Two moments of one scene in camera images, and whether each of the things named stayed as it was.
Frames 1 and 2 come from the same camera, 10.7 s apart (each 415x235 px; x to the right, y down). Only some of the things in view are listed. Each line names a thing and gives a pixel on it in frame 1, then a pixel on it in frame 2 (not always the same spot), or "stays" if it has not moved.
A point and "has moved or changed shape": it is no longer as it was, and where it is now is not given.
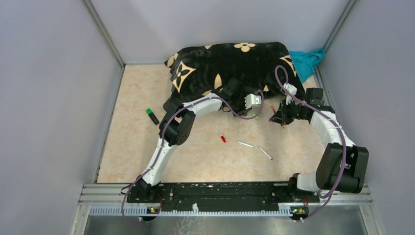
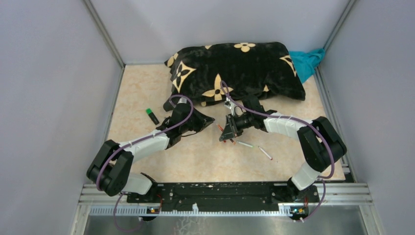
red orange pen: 274,112 has moved or changed shape
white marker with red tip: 269,156 stays
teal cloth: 306,63 stays
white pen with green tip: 244,144 stays
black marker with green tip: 149,111 stays
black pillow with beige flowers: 220,69 stays
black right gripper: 283,118 -> 227,133
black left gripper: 242,108 -> 197,119
